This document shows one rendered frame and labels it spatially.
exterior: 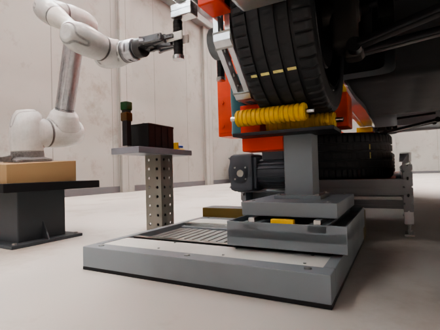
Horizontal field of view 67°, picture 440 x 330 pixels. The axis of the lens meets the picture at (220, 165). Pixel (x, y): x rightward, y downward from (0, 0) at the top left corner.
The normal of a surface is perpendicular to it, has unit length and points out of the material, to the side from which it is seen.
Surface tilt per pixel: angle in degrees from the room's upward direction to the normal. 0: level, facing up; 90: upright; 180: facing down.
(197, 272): 90
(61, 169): 90
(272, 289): 90
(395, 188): 90
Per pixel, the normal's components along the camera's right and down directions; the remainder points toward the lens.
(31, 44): 0.86, -0.04
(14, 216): -0.50, 0.00
